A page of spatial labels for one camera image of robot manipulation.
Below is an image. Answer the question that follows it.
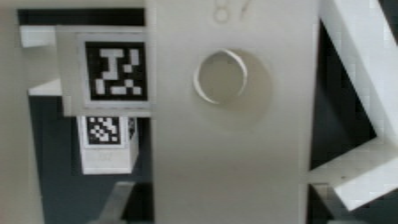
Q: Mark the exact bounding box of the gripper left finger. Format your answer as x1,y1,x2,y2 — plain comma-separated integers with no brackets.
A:
87,182,135,224

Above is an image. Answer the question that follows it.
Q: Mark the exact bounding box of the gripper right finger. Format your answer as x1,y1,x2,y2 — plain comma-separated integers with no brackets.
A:
311,183,368,224

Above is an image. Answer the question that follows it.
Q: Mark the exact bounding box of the white chair leg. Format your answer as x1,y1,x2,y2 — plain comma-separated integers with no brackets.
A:
76,116,139,175

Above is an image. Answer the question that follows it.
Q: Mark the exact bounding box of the white chair back frame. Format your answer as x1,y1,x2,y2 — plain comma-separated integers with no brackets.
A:
0,0,398,224

